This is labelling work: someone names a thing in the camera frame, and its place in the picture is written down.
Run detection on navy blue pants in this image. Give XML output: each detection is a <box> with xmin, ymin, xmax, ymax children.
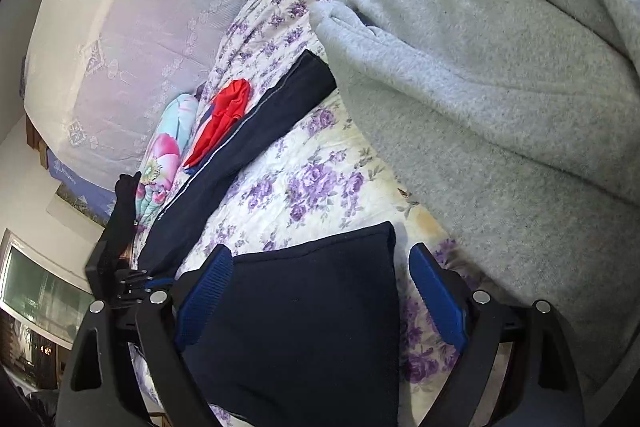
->
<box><xmin>139</xmin><ymin>52</ymin><xmax>399</xmax><ymax>426</ymax></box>

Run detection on folded pastel floral cloth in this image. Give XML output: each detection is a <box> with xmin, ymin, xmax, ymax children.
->
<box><xmin>136</xmin><ymin>93</ymin><xmax>198</xmax><ymax>228</ymax></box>

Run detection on purple floral bedspread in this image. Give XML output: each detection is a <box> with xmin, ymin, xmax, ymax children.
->
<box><xmin>183</xmin><ymin>0</ymin><xmax>456</xmax><ymax>426</ymax></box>

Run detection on red white blue garment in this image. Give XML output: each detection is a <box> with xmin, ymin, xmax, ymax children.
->
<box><xmin>183</xmin><ymin>79</ymin><xmax>250</xmax><ymax>173</ymax></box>

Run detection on grey fleece blanket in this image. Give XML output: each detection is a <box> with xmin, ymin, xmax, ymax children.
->
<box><xmin>310</xmin><ymin>0</ymin><xmax>639</xmax><ymax>413</ymax></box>

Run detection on white embroidered headboard cover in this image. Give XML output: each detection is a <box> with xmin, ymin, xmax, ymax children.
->
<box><xmin>25</xmin><ymin>0</ymin><xmax>247</xmax><ymax>188</ymax></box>

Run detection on window with white frame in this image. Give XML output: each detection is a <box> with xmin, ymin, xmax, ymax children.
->
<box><xmin>1</xmin><ymin>230</ymin><xmax>94</xmax><ymax>350</ymax></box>

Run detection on blue picture on wall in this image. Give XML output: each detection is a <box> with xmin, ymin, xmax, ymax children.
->
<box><xmin>47</xmin><ymin>150</ymin><xmax>116</xmax><ymax>225</ymax></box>

